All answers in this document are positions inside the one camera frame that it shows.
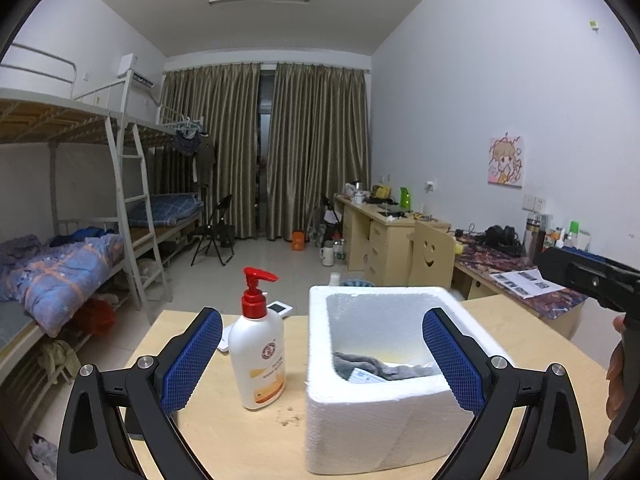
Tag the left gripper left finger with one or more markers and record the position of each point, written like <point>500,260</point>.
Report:
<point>95,440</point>

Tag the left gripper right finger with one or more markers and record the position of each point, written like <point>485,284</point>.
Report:
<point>550,443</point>

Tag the grey sock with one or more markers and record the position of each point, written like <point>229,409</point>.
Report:
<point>344,363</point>

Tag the blue surgical face mask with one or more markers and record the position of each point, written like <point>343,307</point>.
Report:
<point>360,376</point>

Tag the person right hand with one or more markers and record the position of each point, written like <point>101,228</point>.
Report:
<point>614,376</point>

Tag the printed paper sheet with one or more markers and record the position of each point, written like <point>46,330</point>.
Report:
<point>526,284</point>

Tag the steel thermos bottle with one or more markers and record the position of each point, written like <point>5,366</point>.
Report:
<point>533,237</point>

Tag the black headphones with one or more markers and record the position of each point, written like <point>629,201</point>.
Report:
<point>504,239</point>

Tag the blue plaid quilt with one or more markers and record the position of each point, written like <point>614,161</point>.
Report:
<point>52,283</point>

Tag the anime girl poster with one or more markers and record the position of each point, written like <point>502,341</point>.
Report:
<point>506,161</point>

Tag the white styrofoam box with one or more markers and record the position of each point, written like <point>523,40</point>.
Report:
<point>376,398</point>

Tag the white lotion pump bottle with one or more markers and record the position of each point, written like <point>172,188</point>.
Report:
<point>256,345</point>

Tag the long wooden desk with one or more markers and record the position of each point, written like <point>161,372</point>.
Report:
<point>410,252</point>

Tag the black folding chair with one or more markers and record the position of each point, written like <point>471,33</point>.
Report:
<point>215,233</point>

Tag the blue lined trash bin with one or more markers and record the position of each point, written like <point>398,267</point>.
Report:
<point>357,282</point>

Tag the metal bunk bed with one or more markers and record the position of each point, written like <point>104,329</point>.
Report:
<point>75,164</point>

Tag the right brown curtain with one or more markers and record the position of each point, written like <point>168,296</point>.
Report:
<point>319,140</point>

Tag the brown curtain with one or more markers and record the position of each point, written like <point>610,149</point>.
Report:
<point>225,98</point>
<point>319,140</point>

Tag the left brown curtain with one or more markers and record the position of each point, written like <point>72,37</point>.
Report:
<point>225,98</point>

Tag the white air conditioner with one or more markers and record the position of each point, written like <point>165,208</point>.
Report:
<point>128,66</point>

